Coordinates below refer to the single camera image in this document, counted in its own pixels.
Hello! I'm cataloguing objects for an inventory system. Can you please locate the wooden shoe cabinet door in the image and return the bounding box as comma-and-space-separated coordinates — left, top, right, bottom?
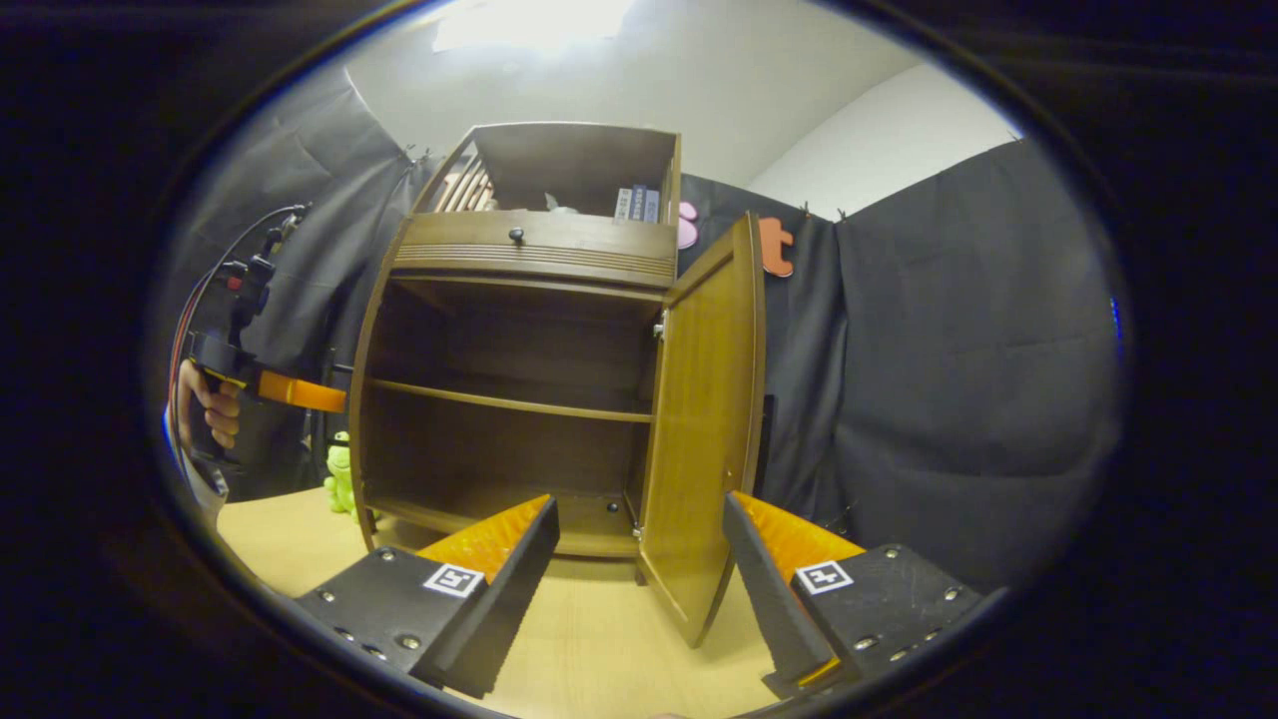
636, 212, 777, 648
346, 222, 410, 552

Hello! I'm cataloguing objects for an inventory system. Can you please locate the wooden cabinet shelf board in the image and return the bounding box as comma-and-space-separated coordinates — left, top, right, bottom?
369, 377, 655, 423

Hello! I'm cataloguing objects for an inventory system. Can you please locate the black backdrop cloth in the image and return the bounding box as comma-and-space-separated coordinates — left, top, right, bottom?
160, 65, 1124, 595

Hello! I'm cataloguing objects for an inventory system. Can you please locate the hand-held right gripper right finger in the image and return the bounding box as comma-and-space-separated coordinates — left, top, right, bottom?
721, 489, 987, 702

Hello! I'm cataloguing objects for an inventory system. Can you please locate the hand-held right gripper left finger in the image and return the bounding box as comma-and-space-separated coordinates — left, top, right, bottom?
293, 493, 562, 700

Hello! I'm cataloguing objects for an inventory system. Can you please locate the wooden double-door shoe cabinet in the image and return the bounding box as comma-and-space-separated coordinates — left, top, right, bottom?
349, 122, 683, 560

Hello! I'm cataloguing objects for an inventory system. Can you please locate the green frog toy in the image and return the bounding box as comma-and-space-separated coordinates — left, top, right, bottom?
322, 431, 362, 522

